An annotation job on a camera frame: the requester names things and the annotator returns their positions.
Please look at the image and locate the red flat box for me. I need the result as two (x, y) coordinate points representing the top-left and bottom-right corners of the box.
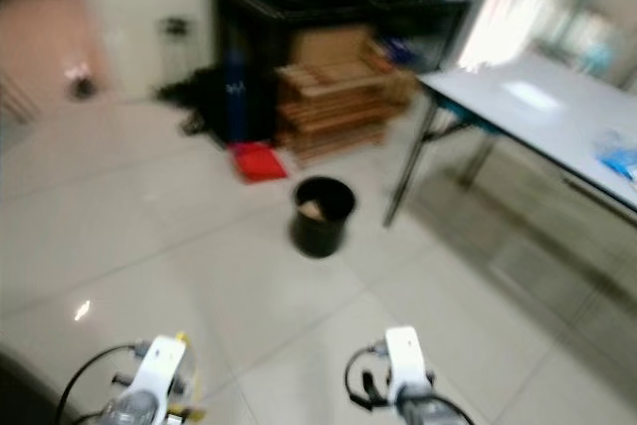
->
(225, 141), (290, 184)

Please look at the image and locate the brown torn cardboard piece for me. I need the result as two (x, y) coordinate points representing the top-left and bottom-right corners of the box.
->
(299, 198), (327, 221)

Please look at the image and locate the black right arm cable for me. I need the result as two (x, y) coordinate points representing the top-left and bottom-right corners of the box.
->
(343, 343), (389, 411)

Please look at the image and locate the dark wall socket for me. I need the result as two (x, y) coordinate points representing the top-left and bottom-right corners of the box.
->
(162, 17), (192, 41)

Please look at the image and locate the black round rubbish bin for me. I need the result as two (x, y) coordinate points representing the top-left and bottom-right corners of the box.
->
(291, 176), (358, 260)

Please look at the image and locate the black bag pile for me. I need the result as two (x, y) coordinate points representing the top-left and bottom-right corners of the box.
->
(154, 67), (232, 139)

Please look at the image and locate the black slanted table leg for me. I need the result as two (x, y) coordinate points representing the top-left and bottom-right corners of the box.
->
(458, 131), (499, 187)
(382, 102), (441, 228)

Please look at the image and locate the white folding table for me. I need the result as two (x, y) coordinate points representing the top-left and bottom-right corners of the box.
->
(418, 50), (637, 212)

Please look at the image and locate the brown cardboard box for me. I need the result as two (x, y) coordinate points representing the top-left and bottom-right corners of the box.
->
(289, 25), (374, 68)

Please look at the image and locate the blue plastic packet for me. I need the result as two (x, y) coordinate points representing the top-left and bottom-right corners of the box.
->
(595, 131), (637, 184)

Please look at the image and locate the small dark floor object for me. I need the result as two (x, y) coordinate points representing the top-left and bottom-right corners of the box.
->
(68, 77), (99, 101)

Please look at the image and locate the wooden slatted rack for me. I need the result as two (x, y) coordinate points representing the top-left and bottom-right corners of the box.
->
(274, 42), (414, 160)

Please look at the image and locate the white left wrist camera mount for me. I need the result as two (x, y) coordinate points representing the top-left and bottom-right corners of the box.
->
(134, 333), (198, 416)

